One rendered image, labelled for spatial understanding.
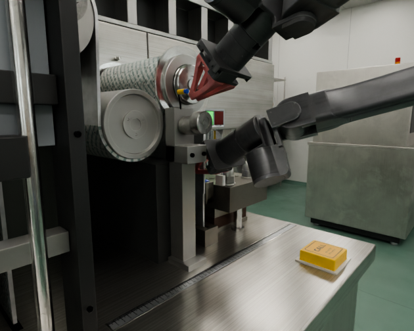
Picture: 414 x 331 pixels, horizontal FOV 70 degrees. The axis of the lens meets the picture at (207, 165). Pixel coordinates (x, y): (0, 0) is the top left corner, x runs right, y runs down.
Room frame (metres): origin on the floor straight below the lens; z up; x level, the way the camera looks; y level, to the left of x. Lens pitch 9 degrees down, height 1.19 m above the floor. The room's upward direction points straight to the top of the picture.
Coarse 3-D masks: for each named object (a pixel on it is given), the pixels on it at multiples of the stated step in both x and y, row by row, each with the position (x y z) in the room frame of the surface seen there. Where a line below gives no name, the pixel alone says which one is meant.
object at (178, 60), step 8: (176, 56) 0.58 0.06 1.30; (184, 56) 0.59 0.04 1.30; (192, 56) 0.61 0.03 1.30; (168, 64) 0.57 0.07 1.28; (176, 64) 0.58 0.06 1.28; (184, 64) 0.60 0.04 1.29; (168, 72) 0.56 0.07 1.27; (168, 80) 0.56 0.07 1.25; (168, 88) 0.56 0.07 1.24; (168, 96) 0.56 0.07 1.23; (176, 104) 0.58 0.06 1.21; (184, 104) 0.59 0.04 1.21; (192, 104) 0.61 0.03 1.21; (200, 104) 0.63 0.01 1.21
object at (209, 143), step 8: (232, 136) 0.57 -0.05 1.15; (208, 144) 0.59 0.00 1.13; (216, 144) 0.60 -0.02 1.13; (224, 144) 0.58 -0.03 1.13; (232, 144) 0.56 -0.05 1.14; (208, 152) 0.57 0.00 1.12; (216, 152) 0.59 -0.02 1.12; (224, 152) 0.58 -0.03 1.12; (232, 152) 0.57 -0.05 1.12; (240, 152) 0.56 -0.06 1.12; (216, 160) 0.58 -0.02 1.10; (224, 160) 0.58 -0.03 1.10; (232, 160) 0.58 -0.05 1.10; (240, 160) 0.63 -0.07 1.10; (216, 168) 0.57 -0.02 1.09; (224, 168) 0.58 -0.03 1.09
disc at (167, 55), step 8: (176, 48) 0.59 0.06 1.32; (184, 48) 0.60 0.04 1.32; (160, 56) 0.56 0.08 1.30; (168, 56) 0.57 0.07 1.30; (160, 64) 0.56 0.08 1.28; (160, 72) 0.56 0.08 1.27; (160, 80) 0.56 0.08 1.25; (160, 88) 0.56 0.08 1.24; (160, 96) 0.56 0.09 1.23; (160, 104) 0.56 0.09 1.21; (168, 104) 0.57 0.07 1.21
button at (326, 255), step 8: (304, 248) 0.57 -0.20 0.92; (312, 248) 0.57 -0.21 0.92; (320, 248) 0.57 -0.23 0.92; (328, 248) 0.57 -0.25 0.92; (336, 248) 0.57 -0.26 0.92; (344, 248) 0.57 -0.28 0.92; (304, 256) 0.55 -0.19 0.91; (312, 256) 0.54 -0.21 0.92; (320, 256) 0.53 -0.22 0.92; (328, 256) 0.53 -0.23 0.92; (336, 256) 0.53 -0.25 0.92; (344, 256) 0.55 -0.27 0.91; (320, 264) 0.53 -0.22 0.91; (328, 264) 0.52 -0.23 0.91; (336, 264) 0.52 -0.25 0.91
